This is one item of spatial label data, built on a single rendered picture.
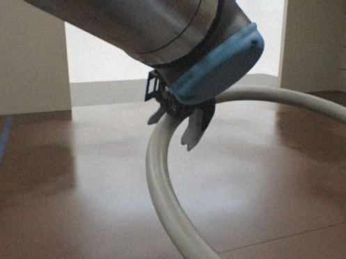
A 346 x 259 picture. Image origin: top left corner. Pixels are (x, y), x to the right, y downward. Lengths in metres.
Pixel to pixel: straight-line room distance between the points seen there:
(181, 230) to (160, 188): 0.06
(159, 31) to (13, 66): 6.09
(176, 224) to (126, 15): 0.26
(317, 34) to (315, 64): 0.64
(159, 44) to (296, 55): 7.89
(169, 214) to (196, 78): 0.18
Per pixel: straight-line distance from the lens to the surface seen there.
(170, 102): 0.51
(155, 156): 0.46
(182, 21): 0.23
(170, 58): 0.25
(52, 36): 6.24
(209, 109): 0.55
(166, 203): 0.41
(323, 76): 8.69
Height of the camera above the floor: 1.39
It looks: 17 degrees down
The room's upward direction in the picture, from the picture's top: straight up
